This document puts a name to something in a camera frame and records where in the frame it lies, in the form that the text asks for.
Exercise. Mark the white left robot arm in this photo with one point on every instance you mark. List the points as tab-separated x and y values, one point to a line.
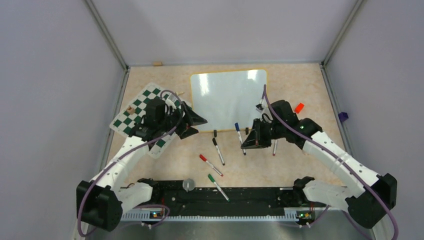
102	201

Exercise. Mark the black capped marker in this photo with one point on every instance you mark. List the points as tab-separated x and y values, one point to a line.
218	151

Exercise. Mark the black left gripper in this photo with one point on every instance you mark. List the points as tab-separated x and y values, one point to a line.
190	118

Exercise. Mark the green white chessboard mat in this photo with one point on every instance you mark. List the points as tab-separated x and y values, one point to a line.
124	122

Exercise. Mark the red capped marker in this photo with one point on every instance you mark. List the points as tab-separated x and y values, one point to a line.
203	158

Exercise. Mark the small wooden chess piece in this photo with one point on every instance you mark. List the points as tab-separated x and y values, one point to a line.
130	110

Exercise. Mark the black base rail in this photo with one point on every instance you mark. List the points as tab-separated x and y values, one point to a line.
230	203

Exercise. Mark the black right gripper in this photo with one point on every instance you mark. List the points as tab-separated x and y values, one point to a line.
256	139

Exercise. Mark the purple plastic piece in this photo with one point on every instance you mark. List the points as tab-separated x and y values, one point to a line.
343	116

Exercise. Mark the green capped marker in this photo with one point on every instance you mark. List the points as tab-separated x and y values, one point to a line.
210	177

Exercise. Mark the yellow framed whiteboard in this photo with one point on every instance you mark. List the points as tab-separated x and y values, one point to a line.
227	97

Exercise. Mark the purple capped marker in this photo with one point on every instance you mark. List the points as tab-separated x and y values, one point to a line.
274	147

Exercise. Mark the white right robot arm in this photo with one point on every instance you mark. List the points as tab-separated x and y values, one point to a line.
365	195

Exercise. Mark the grey round knob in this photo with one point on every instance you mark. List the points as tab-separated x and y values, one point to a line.
188	184

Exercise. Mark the small wooden block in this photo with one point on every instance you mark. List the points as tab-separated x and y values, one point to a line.
157	64

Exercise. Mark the red plastic block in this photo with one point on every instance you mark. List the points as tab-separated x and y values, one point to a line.
299	108

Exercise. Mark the blue capped marker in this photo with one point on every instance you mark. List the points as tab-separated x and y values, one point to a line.
237	127

